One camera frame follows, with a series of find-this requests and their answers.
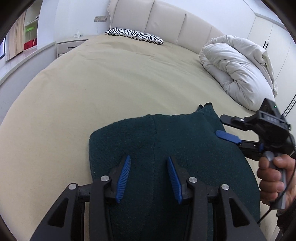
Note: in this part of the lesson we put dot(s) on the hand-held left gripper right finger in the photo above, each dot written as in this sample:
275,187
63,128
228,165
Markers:
174,180

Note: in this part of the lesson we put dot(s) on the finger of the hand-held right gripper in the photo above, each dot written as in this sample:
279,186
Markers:
231,121
227,136

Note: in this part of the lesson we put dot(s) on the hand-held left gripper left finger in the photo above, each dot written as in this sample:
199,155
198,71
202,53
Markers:
123,178

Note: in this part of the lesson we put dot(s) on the dark green sweater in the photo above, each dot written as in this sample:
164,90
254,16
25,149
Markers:
150,139

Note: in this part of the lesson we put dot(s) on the person's right forearm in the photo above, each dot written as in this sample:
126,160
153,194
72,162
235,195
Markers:
288,222

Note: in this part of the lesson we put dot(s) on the person's right hand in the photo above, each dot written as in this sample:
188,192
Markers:
269,183

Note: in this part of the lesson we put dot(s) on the white duvet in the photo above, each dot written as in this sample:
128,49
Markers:
238,74

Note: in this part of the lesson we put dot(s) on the white wardrobe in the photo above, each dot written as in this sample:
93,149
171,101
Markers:
261,34

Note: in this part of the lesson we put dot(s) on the bed with beige sheet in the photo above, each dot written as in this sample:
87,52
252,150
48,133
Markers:
115,81

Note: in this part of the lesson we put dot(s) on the beige padded headboard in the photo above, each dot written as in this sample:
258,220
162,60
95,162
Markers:
166,20

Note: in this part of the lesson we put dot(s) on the zebra striped pillow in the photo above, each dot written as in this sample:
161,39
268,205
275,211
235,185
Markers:
134,34

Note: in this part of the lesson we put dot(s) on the white nightstand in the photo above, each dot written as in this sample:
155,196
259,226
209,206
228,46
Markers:
69,47

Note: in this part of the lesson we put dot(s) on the red box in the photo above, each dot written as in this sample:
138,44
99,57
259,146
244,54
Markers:
30,44

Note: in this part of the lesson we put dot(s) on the beige curtain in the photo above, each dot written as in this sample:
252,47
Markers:
16,39

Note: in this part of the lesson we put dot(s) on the green plastic object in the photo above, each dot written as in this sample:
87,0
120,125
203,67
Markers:
30,28

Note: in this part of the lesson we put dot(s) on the black framed window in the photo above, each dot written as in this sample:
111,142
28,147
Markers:
2,48

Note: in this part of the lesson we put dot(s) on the wall socket panel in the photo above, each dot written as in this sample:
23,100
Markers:
101,19

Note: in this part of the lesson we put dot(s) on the white wall shelf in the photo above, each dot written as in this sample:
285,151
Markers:
30,20

